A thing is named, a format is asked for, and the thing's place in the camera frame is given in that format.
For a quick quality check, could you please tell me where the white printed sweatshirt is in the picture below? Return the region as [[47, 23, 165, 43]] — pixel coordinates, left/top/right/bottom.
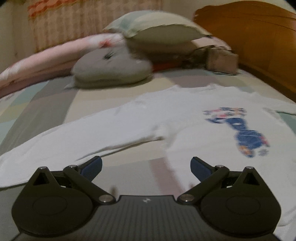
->
[[1, 85, 295, 240]]

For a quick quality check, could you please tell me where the grey donut cushion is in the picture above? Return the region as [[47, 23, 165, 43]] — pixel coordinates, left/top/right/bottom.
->
[[65, 47, 153, 89]]

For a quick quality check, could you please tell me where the pink floral folded quilt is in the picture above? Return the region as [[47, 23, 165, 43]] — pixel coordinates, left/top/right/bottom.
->
[[1, 33, 231, 97]]

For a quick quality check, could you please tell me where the pink leather handbag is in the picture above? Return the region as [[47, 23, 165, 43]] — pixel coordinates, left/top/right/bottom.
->
[[190, 46, 239, 75]]

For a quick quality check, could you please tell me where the red folded cloth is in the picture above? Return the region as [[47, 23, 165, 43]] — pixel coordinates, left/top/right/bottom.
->
[[152, 62, 182, 73]]

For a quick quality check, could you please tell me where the wooden headboard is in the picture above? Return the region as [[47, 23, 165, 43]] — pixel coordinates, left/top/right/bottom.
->
[[193, 1, 295, 100]]

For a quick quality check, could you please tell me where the striped green white pillow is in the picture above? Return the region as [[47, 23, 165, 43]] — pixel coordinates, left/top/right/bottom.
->
[[104, 10, 212, 45]]

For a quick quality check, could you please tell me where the patterned beige curtain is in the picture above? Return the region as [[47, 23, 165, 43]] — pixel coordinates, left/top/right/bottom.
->
[[28, 0, 163, 52]]

